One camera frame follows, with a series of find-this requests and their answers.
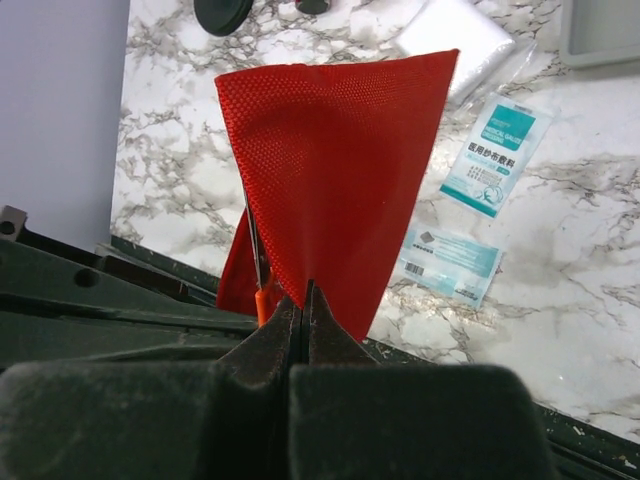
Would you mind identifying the black microphone stand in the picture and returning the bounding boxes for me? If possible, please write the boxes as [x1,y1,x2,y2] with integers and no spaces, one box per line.
[193,0,254,37]

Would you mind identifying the teal gauze dressing packet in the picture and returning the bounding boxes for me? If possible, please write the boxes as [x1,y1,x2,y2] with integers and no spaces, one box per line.
[440,95,554,218]

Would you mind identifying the white gauze pack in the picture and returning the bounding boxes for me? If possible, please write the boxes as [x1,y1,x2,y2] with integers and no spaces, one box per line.
[394,1,534,107]

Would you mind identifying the red glitter microphone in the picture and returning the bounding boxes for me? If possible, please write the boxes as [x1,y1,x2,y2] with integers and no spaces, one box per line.
[295,0,331,15]

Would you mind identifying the orange small scissors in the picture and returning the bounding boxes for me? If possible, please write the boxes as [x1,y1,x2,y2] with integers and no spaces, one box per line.
[245,195,277,327]

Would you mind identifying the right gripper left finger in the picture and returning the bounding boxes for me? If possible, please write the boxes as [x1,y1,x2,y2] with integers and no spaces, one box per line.
[1,300,300,479]

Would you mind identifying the blue white bandage packets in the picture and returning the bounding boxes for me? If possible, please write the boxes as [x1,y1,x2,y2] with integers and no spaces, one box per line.
[397,224,503,309]

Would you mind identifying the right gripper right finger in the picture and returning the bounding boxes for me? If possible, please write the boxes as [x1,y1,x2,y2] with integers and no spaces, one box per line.
[289,286,555,479]

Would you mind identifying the grey plastic tray insert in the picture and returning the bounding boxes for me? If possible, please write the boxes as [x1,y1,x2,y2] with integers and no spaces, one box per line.
[559,0,639,69]

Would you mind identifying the red first aid pouch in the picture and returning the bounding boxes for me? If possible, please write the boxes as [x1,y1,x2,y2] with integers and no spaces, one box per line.
[215,50,458,340]

